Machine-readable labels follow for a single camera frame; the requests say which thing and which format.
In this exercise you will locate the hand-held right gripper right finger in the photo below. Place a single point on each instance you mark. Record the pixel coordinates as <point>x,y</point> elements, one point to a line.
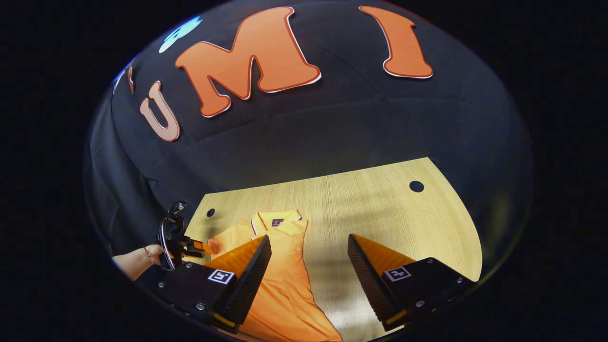
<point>368,280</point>

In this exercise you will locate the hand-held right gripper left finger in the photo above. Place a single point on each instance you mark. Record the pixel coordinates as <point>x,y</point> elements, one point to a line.
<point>251,280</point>

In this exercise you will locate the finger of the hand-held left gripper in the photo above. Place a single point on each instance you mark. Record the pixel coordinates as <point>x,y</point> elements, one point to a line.
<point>199,248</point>

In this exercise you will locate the orange T-shirt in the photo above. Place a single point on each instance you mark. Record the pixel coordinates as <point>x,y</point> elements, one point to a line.
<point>285,289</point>

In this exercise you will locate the black backdrop cloth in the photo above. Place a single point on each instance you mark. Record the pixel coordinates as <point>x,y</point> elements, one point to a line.
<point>332,118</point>

